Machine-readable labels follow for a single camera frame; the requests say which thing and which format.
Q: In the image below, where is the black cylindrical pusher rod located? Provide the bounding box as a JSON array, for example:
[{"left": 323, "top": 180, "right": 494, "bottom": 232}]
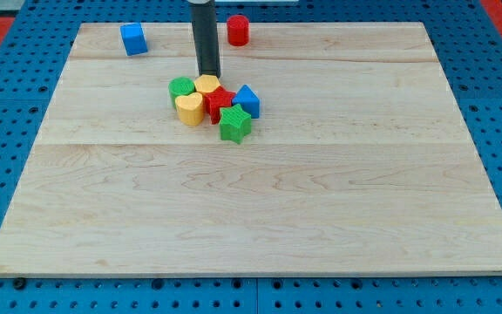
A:
[{"left": 189, "top": 0, "right": 221, "bottom": 78}]

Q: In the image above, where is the green cylinder block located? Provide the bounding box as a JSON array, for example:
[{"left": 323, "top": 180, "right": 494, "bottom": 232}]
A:
[{"left": 168, "top": 77, "right": 195, "bottom": 109}]

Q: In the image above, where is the red cylinder block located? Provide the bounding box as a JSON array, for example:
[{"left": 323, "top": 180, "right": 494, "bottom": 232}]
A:
[{"left": 226, "top": 15, "right": 249, "bottom": 46}]

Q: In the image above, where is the yellow hexagon block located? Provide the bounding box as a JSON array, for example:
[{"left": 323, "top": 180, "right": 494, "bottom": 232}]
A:
[{"left": 193, "top": 74, "right": 220, "bottom": 95}]

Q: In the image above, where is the blue cube block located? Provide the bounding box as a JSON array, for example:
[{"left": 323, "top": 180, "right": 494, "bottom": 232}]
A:
[{"left": 119, "top": 23, "right": 148, "bottom": 56}]

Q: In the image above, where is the red star block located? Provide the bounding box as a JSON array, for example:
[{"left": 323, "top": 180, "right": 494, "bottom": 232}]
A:
[{"left": 204, "top": 86, "right": 236, "bottom": 125}]

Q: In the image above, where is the blue triangle block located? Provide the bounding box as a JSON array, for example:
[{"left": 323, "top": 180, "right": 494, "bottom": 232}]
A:
[{"left": 232, "top": 85, "right": 261, "bottom": 119}]

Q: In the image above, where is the yellow heart block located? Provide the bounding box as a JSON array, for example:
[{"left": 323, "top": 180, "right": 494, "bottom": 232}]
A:
[{"left": 175, "top": 92, "right": 205, "bottom": 126}]

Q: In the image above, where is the green star block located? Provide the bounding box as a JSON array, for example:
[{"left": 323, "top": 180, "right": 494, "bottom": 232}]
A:
[{"left": 219, "top": 104, "right": 252, "bottom": 144}]

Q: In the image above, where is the light wooden board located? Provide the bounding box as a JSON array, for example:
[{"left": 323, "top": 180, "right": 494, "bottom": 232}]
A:
[{"left": 0, "top": 22, "right": 502, "bottom": 278}]

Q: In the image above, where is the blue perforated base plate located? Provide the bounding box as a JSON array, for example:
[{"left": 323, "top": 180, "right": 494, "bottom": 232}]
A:
[{"left": 0, "top": 1, "right": 502, "bottom": 313}]

